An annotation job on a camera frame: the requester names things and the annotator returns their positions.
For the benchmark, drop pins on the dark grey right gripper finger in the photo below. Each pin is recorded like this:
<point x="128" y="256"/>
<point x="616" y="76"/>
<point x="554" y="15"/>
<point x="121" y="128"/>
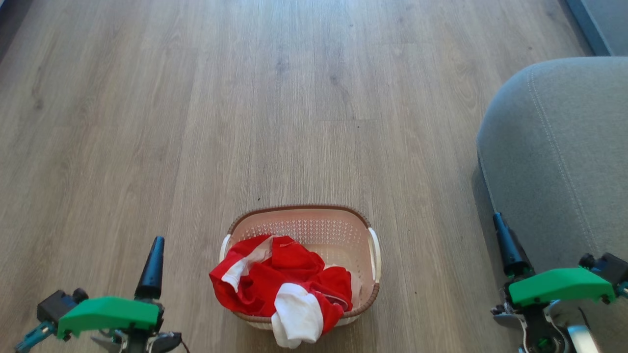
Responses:
<point x="512" y="252"/>

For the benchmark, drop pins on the grey fabric sofa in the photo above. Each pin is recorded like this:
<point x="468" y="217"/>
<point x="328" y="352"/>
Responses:
<point x="564" y="157"/>

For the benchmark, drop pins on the dark low furniture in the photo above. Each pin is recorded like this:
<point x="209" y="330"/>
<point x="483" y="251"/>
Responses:
<point x="10" y="19"/>

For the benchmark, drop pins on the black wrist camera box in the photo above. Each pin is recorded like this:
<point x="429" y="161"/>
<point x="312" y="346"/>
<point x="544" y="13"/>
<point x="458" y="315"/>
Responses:
<point x="55" y="305"/>
<point x="611" y="267"/>

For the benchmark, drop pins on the beige plastic laundry basket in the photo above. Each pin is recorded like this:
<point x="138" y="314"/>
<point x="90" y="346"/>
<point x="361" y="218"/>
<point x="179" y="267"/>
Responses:
<point x="319" y="230"/>

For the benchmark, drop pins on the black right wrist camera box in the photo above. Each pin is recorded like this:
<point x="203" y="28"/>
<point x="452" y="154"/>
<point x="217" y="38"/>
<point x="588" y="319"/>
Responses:
<point x="611" y="267"/>

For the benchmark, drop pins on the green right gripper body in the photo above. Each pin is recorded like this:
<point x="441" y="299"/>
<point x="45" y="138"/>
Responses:
<point x="559" y="287"/>

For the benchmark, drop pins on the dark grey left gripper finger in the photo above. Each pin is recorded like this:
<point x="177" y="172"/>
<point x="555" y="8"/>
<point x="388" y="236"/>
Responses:
<point x="151" y="274"/>

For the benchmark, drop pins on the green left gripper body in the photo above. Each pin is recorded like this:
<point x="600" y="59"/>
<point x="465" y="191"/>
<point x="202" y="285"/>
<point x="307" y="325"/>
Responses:
<point x="110" y="314"/>

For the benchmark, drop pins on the grey-blue baseboard strip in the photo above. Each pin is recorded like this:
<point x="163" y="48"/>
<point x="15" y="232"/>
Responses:
<point x="596" y="24"/>

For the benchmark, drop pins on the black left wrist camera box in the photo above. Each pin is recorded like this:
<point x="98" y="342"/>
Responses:
<point x="55" y="305"/>

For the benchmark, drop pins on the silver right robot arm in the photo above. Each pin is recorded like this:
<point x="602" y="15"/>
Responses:
<point x="583" y="340"/>

